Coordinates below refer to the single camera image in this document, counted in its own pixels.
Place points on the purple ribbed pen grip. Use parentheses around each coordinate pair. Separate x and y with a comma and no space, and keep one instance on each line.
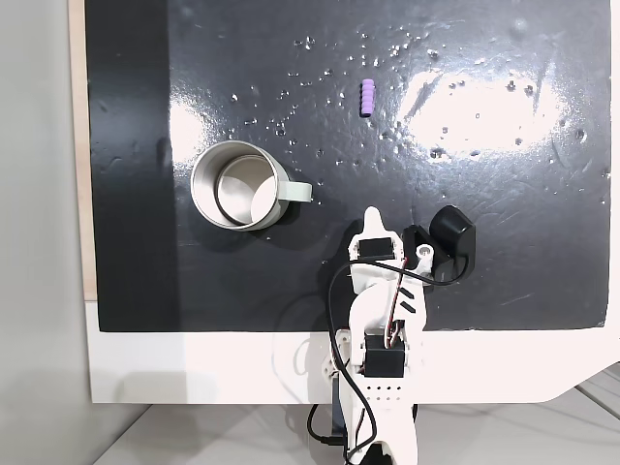
(367,97)

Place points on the black glossy mat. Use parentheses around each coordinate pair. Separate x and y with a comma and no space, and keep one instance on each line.
(242,281)

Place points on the white board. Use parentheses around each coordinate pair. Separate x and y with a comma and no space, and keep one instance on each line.
(194,368)

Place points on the pale wooden strip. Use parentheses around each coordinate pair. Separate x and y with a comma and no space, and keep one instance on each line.
(77,145)

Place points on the black oval camera box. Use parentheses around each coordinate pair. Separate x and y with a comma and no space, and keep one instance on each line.
(453,227)

